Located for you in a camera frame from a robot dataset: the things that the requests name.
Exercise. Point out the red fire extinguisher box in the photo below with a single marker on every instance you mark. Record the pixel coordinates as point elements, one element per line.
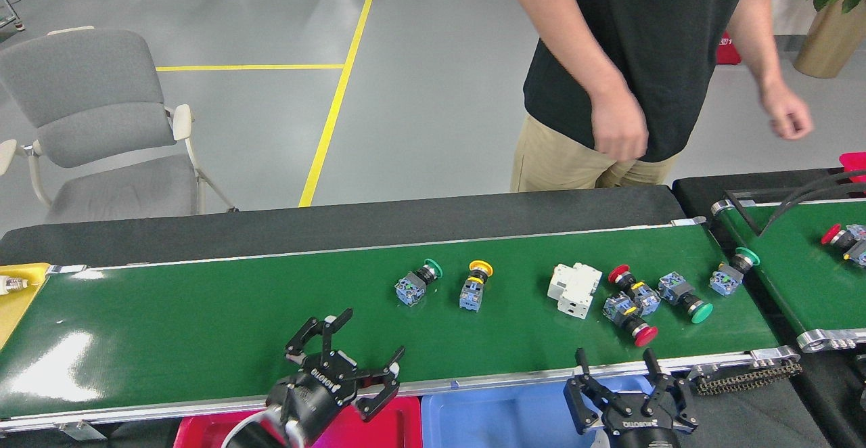
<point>727,49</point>

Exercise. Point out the red plastic crate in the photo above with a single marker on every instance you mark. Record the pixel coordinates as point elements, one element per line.
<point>854,167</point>

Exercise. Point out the long green conveyor belt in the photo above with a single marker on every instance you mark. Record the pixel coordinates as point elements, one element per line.
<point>203,326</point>

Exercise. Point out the person's right forearm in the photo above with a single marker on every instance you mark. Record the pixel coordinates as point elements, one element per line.
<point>561,21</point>

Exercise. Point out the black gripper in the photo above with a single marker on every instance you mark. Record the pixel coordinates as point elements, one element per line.
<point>318,394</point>
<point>639,431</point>

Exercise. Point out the white circuit breaker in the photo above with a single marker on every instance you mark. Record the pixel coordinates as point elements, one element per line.
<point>575,290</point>

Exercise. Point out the yellow push button switch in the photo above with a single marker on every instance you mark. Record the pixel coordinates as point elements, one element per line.
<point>471,294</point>

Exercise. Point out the person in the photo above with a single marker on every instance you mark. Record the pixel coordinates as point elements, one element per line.
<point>643,28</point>

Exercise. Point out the white light bulb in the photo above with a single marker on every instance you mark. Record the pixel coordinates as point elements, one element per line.
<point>10,285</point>

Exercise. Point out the green push button switch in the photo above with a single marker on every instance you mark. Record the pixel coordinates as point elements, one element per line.
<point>673,287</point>
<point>724,282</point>
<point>409,291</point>

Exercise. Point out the person's left hand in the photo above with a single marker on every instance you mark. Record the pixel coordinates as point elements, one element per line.
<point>788,113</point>

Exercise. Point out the short green conveyor belt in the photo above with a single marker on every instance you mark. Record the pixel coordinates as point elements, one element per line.
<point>791,272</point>

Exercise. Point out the person's right hand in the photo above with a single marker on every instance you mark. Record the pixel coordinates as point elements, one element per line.
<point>619,126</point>

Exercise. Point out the potted plant in brass pot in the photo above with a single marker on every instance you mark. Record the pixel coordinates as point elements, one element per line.
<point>829,42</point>

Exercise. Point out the person's left forearm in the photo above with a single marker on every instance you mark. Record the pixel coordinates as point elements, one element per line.
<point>754,28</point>

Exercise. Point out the yellow plastic tray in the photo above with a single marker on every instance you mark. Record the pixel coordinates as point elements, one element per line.
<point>17,312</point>

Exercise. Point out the black triangular bracket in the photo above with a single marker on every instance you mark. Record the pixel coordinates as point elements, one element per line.
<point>744,222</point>

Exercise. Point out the grey padded chair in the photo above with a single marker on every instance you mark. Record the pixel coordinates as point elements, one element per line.
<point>88,82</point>

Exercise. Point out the blue plastic tray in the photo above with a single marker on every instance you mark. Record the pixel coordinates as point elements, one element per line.
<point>487,421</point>

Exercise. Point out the red plastic tray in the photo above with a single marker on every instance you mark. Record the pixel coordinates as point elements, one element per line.
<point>396,428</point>

